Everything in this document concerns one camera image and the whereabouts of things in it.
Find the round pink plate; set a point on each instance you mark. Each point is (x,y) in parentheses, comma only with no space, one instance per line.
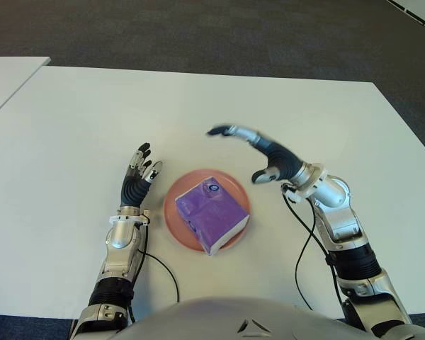
(170,216)

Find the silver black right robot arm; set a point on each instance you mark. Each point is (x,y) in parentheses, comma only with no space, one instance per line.
(340,212)

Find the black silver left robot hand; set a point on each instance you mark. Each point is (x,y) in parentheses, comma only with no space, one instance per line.
(134,191)

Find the white neighbouring table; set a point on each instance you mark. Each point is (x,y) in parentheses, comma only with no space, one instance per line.
(7,78)

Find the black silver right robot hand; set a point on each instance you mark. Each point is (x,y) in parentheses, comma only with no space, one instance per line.
(283,159)

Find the silver robot torso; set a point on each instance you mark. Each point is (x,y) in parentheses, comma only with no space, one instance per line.
(216,318)

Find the purple white tissue pack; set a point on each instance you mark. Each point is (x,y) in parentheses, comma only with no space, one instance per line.
(212,216)

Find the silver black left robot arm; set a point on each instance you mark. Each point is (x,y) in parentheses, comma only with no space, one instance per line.
(120,241)

